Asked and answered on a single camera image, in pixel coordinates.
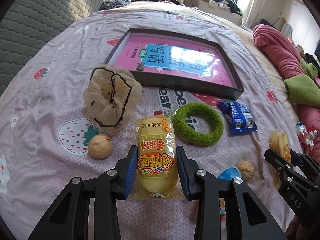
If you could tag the pink strawberry bed sheet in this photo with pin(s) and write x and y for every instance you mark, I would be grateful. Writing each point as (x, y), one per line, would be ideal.
(46, 98)

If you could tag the white curtain right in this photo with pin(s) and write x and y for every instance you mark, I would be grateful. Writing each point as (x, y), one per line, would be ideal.
(251, 12)

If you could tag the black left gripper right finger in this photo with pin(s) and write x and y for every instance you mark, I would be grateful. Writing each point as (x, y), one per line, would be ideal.
(246, 215)

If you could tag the pink quilt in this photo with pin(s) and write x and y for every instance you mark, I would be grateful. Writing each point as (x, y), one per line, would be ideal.
(286, 58)

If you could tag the beige sheer scrunchie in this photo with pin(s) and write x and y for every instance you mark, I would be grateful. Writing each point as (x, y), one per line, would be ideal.
(112, 96)

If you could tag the walnut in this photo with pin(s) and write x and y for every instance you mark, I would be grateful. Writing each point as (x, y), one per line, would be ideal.
(246, 169)
(100, 147)

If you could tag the blue snack packet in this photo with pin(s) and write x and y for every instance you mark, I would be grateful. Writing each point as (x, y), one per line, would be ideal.
(238, 116)

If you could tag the dark patterned pillow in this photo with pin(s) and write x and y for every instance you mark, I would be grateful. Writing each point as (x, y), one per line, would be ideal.
(113, 4)

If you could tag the yellow cake packet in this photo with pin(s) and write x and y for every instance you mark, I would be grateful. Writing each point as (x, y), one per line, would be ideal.
(157, 174)
(278, 142)

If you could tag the dark shallow box tray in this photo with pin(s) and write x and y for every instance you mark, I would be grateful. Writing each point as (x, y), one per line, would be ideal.
(177, 82)

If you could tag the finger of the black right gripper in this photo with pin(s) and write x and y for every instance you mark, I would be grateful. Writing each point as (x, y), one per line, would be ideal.
(286, 170)
(306, 163)

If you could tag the red white candy wrapper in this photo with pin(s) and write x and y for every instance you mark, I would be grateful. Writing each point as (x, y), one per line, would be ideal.
(306, 136)

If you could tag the grey quilted headboard cover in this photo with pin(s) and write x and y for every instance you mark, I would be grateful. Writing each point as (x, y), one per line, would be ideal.
(30, 24)

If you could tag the green fleece garment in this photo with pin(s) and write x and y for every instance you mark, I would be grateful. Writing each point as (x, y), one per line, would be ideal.
(303, 89)

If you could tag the person's right hand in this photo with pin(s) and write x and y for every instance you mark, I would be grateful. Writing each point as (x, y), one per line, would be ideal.
(295, 229)

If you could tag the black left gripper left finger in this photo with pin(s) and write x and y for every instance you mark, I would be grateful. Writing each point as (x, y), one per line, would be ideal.
(68, 215)

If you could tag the blue red toy egg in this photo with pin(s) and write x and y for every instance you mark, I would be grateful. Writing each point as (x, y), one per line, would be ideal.
(227, 174)

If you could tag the pink and blue book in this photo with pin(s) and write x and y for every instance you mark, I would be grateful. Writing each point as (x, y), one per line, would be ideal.
(176, 58)

